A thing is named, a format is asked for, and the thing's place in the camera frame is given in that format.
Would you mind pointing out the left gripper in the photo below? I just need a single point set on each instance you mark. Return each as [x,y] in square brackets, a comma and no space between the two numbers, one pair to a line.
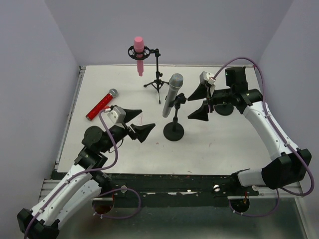
[131,129]

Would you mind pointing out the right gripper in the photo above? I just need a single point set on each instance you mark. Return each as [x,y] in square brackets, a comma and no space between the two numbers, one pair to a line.
[210,100]

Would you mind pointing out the silver microphone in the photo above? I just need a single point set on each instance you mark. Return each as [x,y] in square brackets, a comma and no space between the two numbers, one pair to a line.
[175,83]

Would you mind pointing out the black round-base stand front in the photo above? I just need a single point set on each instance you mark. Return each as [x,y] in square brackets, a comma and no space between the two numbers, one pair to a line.
[174,131]

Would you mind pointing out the black round-base stand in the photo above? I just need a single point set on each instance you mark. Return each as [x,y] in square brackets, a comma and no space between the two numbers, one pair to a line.
[224,110]
[174,131]

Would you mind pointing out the black tripod shock-mount stand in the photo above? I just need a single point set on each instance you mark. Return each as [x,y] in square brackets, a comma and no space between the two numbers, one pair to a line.
[157,82]

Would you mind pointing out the pink microphone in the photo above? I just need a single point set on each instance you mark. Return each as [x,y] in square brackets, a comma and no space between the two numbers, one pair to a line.
[139,50]

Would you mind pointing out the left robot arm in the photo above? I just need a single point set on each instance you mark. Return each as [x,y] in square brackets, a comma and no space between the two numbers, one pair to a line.
[99,153]

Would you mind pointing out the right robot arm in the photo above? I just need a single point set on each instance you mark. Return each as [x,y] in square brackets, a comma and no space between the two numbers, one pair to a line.
[288,161]

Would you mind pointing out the black round-base stand rear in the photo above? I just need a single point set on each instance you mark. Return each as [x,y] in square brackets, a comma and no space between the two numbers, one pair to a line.
[224,110]

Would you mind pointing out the red glitter microphone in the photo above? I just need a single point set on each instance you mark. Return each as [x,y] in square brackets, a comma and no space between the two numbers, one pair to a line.
[102,104]

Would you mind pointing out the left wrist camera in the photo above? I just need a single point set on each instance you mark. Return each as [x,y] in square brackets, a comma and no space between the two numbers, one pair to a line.
[116,114]

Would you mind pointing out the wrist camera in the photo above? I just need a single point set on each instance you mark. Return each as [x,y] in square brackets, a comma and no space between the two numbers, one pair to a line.
[116,114]
[206,79]

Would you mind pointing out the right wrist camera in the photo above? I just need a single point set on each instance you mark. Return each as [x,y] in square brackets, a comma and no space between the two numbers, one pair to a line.
[206,79]

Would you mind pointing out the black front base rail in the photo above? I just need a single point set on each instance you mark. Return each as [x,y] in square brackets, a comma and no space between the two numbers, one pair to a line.
[151,190]

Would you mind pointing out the aluminium extrusion rail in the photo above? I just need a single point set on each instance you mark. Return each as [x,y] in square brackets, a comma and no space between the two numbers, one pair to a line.
[47,187]

